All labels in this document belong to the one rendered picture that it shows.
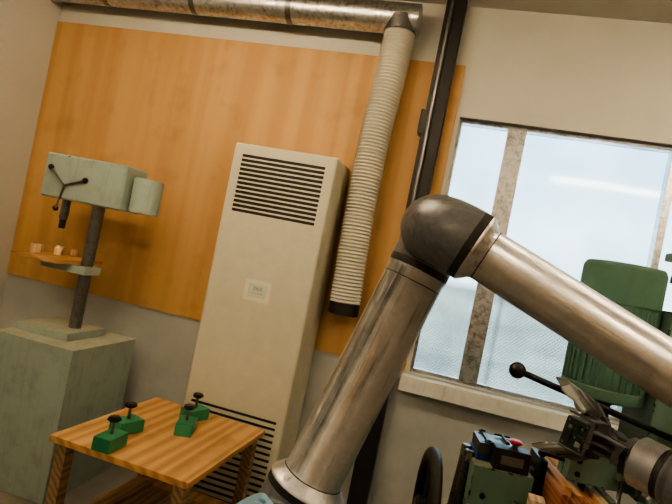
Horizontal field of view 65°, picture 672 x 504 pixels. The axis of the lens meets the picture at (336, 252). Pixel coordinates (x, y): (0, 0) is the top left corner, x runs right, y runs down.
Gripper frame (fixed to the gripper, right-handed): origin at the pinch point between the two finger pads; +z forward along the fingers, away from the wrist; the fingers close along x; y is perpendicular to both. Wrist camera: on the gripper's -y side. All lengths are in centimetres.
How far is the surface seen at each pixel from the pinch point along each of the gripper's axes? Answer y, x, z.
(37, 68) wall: 94, -56, 309
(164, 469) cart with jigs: 30, 74, 103
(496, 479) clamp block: -2.3, 19.4, 6.6
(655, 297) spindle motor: -14.5, -30.5, -6.2
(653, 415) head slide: -21.4, -6.3, -11.0
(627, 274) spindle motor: -8.6, -33.2, -1.9
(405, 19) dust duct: -34, -130, 152
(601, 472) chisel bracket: -20.2, 10.1, -5.6
